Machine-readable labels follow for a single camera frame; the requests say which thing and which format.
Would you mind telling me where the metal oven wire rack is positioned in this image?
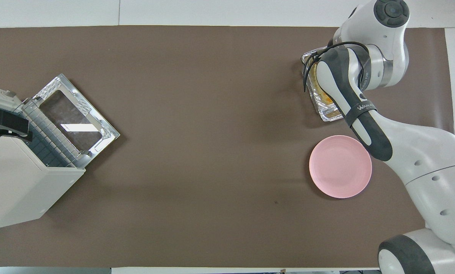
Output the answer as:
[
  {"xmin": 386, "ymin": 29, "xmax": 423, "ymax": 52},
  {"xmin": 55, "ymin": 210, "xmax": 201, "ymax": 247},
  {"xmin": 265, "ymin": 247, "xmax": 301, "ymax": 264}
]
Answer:
[{"xmin": 22, "ymin": 97, "xmax": 80, "ymax": 169}]

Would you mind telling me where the aluminium foil tray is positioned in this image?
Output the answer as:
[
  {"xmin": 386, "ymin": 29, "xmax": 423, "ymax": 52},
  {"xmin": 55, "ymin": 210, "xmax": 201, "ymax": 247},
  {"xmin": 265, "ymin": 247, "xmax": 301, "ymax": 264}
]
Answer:
[{"xmin": 301, "ymin": 46, "xmax": 346, "ymax": 123}]

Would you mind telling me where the brown table mat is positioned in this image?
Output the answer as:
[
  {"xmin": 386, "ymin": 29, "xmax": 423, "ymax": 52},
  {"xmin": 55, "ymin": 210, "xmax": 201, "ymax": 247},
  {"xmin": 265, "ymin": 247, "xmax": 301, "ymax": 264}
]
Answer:
[{"xmin": 0, "ymin": 25, "xmax": 455, "ymax": 268}]

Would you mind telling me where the cream toaster oven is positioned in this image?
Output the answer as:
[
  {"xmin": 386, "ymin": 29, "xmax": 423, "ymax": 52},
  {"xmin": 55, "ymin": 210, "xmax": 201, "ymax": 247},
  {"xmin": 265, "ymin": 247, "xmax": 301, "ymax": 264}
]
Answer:
[{"xmin": 0, "ymin": 83, "xmax": 86, "ymax": 231}]

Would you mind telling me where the striped orange bread roll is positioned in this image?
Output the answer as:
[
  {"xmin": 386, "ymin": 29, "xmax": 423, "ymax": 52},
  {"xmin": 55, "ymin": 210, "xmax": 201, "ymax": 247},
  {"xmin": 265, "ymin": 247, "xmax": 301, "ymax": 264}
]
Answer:
[{"xmin": 310, "ymin": 63, "xmax": 336, "ymax": 105}]

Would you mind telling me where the glass oven door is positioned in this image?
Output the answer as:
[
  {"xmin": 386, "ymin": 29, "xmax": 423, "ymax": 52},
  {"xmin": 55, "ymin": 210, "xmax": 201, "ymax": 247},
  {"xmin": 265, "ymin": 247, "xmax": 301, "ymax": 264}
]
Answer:
[{"xmin": 24, "ymin": 73, "xmax": 120, "ymax": 169}]

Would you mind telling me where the pink round plate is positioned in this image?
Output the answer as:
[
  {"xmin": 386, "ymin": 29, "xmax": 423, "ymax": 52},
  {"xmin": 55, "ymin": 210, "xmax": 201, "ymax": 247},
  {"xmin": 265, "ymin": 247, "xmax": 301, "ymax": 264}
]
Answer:
[{"xmin": 309, "ymin": 135, "xmax": 373, "ymax": 199}]

